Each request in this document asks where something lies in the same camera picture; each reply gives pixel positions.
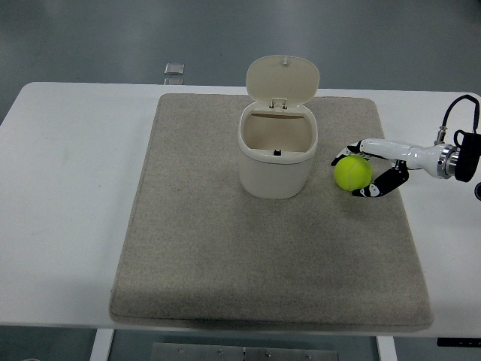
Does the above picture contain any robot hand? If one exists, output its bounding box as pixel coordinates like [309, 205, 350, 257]
[330, 138, 458, 199]

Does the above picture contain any yellow-green tennis ball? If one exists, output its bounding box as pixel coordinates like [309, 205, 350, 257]
[334, 155, 374, 191]

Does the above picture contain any cream lidded bin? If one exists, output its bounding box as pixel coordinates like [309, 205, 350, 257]
[237, 55, 321, 200]

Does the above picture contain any beige fabric mat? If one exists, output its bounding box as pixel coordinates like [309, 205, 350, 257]
[108, 93, 434, 332]

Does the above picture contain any black table control panel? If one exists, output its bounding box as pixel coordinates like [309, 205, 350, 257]
[437, 337, 481, 347]

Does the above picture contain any grey metal plate with screws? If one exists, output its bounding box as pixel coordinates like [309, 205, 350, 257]
[150, 341, 340, 361]

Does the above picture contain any white table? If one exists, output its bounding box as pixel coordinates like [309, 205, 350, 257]
[0, 81, 481, 361]

